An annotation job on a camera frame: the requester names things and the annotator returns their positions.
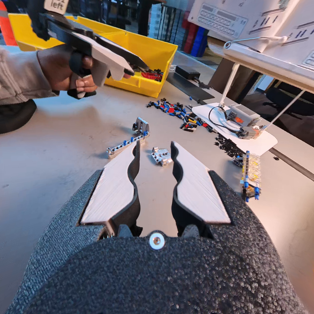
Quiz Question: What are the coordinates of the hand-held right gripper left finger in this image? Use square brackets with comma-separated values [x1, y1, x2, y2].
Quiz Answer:
[80, 140, 143, 237]

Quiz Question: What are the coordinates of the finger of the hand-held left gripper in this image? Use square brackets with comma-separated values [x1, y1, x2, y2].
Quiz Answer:
[73, 33, 135, 81]
[94, 36, 150, 72]

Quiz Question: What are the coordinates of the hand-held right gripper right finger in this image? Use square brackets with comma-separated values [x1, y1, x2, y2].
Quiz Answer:
[170, 141, 232, 237]

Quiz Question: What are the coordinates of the yellow storage bin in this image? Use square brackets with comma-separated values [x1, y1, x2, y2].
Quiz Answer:
[98, 31, 178, 98]
[9, 13, 123, 52]

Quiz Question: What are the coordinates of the long grey beam with pins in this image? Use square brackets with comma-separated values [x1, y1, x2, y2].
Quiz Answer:
[106, 131, 150, 160]

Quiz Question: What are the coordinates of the instruction booklet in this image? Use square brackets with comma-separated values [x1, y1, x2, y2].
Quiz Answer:
[188, 0, 314, 71]

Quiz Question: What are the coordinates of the person's left hand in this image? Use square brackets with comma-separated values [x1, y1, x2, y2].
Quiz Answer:
[37, 44, 98, 93]

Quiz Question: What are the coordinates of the orange traffic cone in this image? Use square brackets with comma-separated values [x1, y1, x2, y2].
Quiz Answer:
[0, 0, 18, 46]

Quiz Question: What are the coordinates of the transparent brick assembly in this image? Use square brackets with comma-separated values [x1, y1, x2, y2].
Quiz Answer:
[232, 151, 262, 203]

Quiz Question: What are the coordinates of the pile of black pins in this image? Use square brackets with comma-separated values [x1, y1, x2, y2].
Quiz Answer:
[215, 136, 246, 157]

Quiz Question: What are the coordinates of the black power adapter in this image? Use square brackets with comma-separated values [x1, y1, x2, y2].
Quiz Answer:
[175, 65, 201, 80]

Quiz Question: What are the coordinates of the stack of blue and red bins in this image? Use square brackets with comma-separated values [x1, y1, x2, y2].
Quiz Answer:
[182, 11, 209, 58]

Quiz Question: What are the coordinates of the pile of small mixed pieces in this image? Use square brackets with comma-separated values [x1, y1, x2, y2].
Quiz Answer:
[147, 98, 217, 133]

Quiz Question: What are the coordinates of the grey motor with orange end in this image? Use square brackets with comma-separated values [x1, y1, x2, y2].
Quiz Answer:
[237, 125, 267, 140]

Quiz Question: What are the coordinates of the grey battery box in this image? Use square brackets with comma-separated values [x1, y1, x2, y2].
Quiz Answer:
[226, 104, 260, 123]

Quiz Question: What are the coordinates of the person's black clothing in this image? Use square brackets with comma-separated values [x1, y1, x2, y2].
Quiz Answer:
[0, 99, 37, 134]

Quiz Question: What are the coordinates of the brown wooden panel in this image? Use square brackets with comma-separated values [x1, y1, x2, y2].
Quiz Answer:
[209, 58, 261, 103]

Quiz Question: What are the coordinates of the black office chair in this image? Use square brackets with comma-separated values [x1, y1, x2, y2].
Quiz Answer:
[264, 86, 314, 119]

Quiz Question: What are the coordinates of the black motor cable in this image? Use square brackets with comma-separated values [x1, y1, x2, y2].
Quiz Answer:
[209, 106, 243, 136]

